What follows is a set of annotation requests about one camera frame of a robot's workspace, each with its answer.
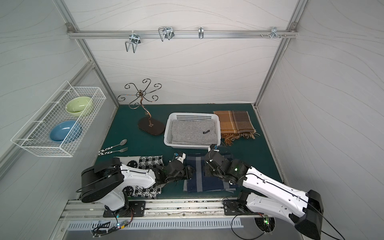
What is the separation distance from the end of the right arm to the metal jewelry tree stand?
1.48 feet

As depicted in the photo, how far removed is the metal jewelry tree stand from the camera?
0.81 meters

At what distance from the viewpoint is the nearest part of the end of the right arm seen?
51cm
